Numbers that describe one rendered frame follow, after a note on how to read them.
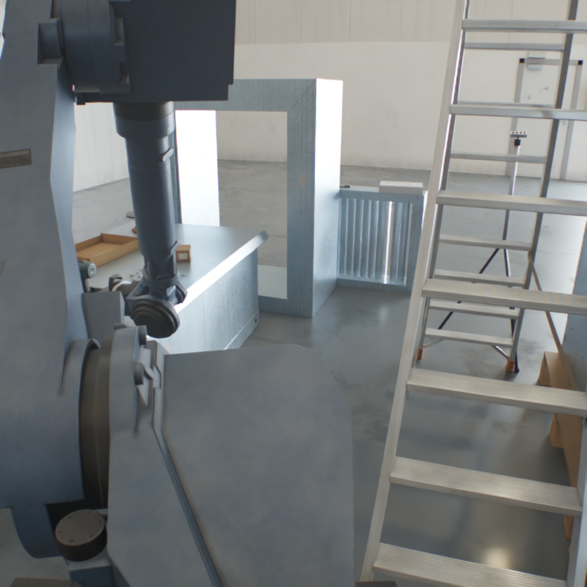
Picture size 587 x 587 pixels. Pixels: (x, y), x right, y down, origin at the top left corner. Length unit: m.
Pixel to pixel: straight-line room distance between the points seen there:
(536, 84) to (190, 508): 10.72
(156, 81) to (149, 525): 0.94
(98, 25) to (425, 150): 10.18
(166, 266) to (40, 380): 1.13
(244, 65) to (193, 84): 10.79
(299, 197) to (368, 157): 7.89
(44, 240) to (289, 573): 0.61
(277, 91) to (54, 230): 2.68
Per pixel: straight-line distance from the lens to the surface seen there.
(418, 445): 2.53
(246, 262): 3.27
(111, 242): 3.26
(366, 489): 2.27
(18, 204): 0.96
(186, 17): 1.21
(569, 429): 2.57
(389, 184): 4.07
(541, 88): 11.08
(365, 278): 4.31
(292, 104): 3.44
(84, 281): 2.17
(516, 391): 1.36
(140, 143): 1.55
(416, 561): 1.47
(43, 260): 0.89
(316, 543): 0.62
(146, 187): 1.62
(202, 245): 3.11
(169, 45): 1.24
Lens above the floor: 1.50
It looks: 21 degrees down
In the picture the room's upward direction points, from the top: straight up
